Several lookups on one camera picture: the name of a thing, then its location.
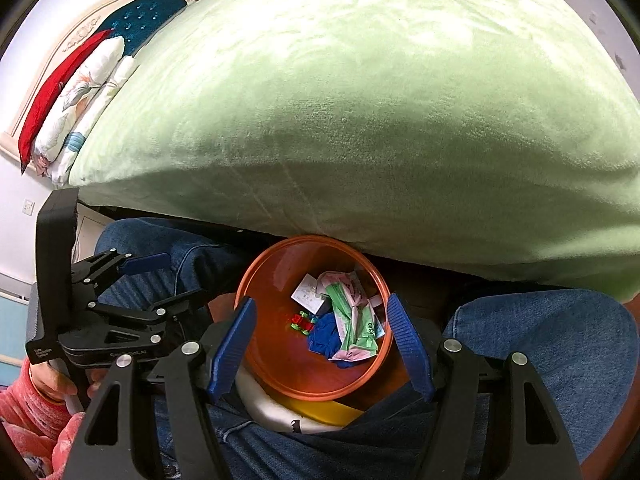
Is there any red green small wrapper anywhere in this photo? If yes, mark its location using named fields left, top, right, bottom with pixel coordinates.
left=290, top=311, right=318, bottom=336

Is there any white small carton box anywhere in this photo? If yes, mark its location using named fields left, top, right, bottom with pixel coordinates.
left=291, top=274, right=324, bottom=315

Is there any blue cloth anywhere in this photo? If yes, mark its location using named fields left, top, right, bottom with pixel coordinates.
left=307, top=312, right=342, bottom=361

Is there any orange trash bin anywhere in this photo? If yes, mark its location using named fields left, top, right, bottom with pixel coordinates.
left=235, top=235, right=393, bottom=402

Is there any left hand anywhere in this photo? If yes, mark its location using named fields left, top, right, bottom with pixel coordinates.
left=29, top=363, right=107, bottom=402

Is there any blue jeans left leg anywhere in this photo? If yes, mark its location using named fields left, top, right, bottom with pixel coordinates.
left=93, top=216, right=266, bottom=340

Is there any blue jeans leg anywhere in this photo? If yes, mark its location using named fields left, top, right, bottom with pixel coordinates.
left=206, top=289, right=639, bottom=479
left=93, top=216, right=266, bottom=340

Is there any pink fuzzy sleeve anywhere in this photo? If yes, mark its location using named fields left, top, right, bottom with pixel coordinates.
left=0, top=360, right=84, bottom=479

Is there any lower white pillow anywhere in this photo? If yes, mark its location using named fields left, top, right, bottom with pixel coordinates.
left=47, top=55, right=137, bottom=188

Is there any white pillow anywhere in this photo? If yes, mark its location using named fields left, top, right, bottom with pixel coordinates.
left=47, top=55, right=137, bottom=188
left=32, top=36, right=125, bottom=176

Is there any blue jeans right leg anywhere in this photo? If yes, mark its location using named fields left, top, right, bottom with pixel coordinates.
left=206, top=289, right=639, bottom=479

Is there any white yellow slipper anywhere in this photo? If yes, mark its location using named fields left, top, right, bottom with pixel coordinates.
left=235, top=365, right=363, bottom=434

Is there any red pillow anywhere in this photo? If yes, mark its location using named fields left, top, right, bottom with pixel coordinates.
left=17, top=28, right=112, bottom=174

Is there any blue tufted headboard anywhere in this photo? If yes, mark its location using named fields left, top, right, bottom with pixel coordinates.
left=1, top=0, right=193, bottom=162

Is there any green bed blanket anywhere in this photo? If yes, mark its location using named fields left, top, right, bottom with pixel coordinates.
left=70, top=0, right=639, bottom=301

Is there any white wall socket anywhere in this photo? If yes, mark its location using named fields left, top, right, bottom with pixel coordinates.
left=23, top=200, right=35, bottom=216

